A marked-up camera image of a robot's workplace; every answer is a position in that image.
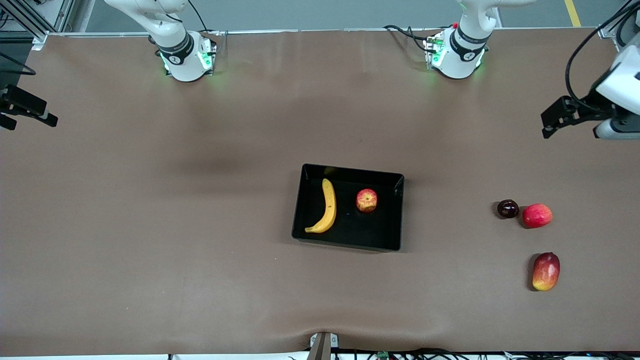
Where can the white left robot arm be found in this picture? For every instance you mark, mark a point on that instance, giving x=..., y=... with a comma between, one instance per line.
x=465, y=50

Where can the grey table edge bracket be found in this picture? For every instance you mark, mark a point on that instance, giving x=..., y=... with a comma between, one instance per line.
x=324, y=345

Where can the red yellow striped apple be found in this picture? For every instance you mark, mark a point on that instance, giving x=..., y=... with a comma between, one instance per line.
x=367, y=200

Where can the round pink red fruit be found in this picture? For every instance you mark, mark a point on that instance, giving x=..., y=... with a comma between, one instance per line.
x=537, y=215

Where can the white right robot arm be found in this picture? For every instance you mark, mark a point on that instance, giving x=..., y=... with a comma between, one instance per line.
x=182, y=55

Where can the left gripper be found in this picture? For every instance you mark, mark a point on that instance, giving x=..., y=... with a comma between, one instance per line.
x=586, y=111

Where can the red yellow mango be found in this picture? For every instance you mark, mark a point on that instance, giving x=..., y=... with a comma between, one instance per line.
x=546, y=271

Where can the yellow banana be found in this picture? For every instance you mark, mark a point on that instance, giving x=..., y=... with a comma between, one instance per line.
x=330, y=205

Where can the black rectangular plastic box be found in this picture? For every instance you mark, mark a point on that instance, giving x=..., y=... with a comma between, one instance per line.
x=380, y=225

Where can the dark purple plum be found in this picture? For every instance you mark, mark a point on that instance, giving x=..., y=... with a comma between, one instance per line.
x=508, y=208

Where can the aluminium frame profile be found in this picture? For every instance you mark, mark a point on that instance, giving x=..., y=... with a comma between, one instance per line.
x=40, y=27

